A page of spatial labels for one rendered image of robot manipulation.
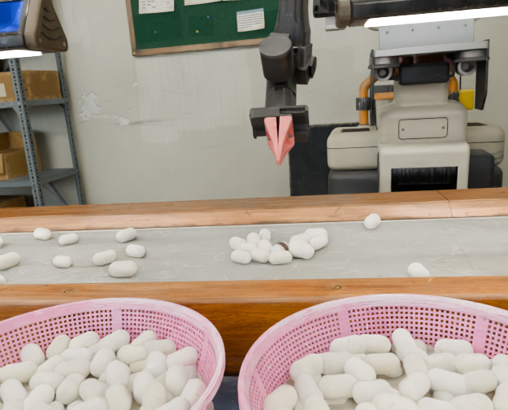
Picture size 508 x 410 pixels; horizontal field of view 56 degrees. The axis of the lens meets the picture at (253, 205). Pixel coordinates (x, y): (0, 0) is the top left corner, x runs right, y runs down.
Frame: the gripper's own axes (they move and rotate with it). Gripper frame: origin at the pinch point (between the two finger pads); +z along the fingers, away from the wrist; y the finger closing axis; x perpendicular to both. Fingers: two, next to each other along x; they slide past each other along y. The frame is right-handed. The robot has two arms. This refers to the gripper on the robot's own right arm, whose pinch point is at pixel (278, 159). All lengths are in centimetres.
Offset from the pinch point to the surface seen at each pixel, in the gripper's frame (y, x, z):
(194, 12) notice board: -61, 88, -186
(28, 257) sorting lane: -39.6, 0.7, 17.4
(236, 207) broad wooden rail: -8.8, 10.3, 2.4
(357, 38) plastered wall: 27, 101, -168
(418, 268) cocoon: 17.9, -8.8, 25.4
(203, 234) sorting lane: -13.2, 7.0, 10.1
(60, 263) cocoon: -30.8, -3.6, 21.0
